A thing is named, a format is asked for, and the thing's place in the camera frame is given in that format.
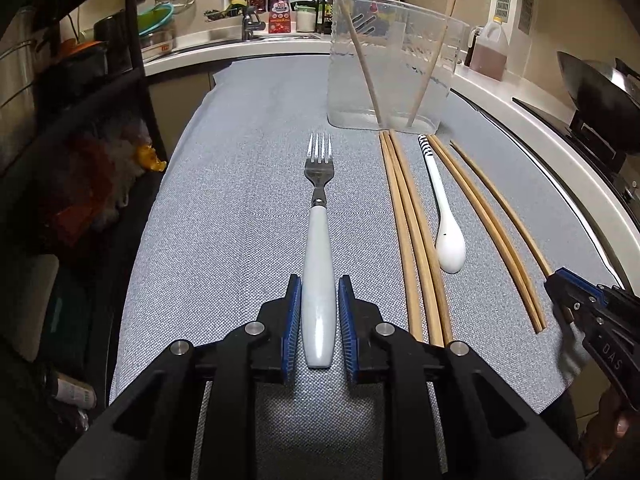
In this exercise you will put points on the black cup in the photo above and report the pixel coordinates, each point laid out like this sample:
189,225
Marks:
112,27

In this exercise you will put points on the orange bowl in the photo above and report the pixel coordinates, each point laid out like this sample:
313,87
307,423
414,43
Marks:
80,50

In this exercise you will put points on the green plastic basin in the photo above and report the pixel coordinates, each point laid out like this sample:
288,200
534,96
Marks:
156,19

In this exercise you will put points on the grey fabric mat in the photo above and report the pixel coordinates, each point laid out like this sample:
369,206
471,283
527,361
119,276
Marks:
225,210

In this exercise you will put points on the white lidded jar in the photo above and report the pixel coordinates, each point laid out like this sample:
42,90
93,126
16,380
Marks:
305,20

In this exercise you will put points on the clear plastic utensil container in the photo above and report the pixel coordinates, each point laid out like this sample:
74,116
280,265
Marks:
395,90

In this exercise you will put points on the steel pot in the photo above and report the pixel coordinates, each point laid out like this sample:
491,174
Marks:
159,42

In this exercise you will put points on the sink sponge rack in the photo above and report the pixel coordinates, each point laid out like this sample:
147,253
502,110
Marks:
225,12

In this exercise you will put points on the red dish soap bottle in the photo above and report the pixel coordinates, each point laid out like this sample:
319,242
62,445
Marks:
280,15

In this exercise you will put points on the black storage shelf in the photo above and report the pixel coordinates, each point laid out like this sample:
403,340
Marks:
75,170

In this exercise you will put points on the steel kitchen sink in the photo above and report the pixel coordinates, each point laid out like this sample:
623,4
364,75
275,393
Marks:
240,37

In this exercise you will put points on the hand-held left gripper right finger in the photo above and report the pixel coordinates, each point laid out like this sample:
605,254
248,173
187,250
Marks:
347,330

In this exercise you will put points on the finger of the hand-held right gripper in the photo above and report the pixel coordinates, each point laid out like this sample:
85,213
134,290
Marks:
582,290
567,307

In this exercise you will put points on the chrome kitchen faucet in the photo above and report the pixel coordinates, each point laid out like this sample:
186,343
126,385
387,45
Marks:
247,22

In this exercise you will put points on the black stove top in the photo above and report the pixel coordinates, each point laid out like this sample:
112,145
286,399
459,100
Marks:
575,135

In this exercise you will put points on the black wok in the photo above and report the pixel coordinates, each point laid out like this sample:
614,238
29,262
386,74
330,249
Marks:
600,90

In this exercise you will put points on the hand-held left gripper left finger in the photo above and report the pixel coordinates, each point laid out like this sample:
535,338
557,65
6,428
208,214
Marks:
295,327

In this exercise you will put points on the person's right hand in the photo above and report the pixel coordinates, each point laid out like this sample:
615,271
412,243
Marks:
607,430

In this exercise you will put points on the cooking oil jug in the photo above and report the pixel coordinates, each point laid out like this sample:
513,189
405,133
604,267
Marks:
489,55

